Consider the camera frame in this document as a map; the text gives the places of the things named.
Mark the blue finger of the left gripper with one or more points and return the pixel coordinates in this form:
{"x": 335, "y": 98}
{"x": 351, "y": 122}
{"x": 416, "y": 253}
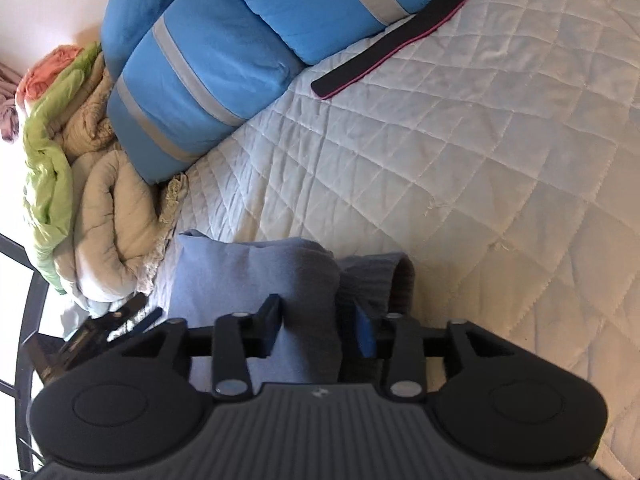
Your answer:
{"x": 127, "y": 307}
{"x": 147, "y": 322}

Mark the blue striped pillow left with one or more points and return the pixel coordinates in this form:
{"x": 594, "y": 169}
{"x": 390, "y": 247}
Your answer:
{"x": 203, "y": 69}

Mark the quilted grey bedspread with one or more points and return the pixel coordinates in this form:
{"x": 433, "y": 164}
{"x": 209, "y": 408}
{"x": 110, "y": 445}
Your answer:
{"x": 501, "y": 154}

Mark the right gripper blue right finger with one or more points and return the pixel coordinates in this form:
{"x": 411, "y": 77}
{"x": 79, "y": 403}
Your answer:
{"x": 366, "y": 329}

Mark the green blanket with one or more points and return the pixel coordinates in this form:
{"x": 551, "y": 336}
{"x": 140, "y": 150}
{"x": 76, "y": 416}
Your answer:
{"x": 47, "y": 192}

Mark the black metal bed frame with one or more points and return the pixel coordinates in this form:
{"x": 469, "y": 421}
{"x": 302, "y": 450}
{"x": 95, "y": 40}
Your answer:
{"x": 23, "y": 295}

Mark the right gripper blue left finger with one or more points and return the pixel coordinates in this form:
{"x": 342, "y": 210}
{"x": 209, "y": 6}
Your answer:
{"x": 267, "y": 324}

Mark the pink cloth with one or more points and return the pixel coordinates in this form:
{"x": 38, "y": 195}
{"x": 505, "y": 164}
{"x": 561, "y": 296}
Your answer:
{"x": 41, "y": 75}

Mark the beige folded comforter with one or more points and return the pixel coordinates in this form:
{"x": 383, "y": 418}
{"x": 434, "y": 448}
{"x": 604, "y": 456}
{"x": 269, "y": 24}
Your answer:
{"x": 118, "y": 224}

